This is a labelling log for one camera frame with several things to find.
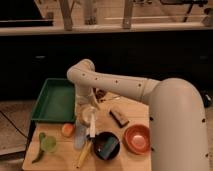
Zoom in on orange fruit toy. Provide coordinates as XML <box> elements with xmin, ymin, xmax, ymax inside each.
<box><xmin>61</xmin><ymin>123</ymin><xmax>75</xmax><ymax>138</ymax></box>

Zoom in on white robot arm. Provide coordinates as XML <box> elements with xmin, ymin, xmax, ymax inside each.
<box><xmin>67</xmin><ymin>59</ymin><xmax>210</xmax><ymax>171</ymax></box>

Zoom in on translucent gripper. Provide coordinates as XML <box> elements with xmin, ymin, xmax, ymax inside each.
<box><xmin>75</xmin><ymin>85</ymin><xmax>100</xmax><ymax>109</ymax></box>

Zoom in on brown small object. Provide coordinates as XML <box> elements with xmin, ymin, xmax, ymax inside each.
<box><xmin>95</xmin><ymin>89</ymin><xmax>107</xmax><ymax>99</ymax></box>

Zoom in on green leafy vegetable toy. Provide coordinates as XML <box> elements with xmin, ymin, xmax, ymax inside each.
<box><xmin>32</xmin><ymin>132</ymin><xmax>56</xmax><ymax>163</ymax></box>

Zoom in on grey blue cloth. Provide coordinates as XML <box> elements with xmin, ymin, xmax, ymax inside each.
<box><xmin>74</xmin><ymin>121</ymin><xmax>87</xmax><ymax>150</ymax></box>

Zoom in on blue green sponge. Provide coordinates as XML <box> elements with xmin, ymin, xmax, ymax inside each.
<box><xmin>99</xmin><ymin>137</ymin><xmax>119</xmax><ymax>160</ymax></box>

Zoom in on yellow banana toy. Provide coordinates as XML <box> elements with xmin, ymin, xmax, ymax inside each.
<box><xmin>77</xmin><ymin>141</ymin><xmax>92</xmax><ymax>168</ymax></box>

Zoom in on white brush black bristles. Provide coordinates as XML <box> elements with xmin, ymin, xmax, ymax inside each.
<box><xmin>89</xmin><ymin>108</ymin><xmax>97</xmax><ymax>139</ymax></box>

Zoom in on green plastic tray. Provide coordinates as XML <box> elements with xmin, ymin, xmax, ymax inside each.
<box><xmin>31</xmin><ymin>78</ymin><xmax>75</xmax><ymax>123</ymax></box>

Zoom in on orange red bowl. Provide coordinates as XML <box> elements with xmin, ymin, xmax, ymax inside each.
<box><xmin>123</xmin><ymin>124</ymin><xmax>150</xmax><ymax>155</ymax></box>

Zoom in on black bowl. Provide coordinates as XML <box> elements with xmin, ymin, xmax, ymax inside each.
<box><xmin>93</xmin><ymin>132</ymin><xmax>120</xmax><ymax>161</ymax></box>

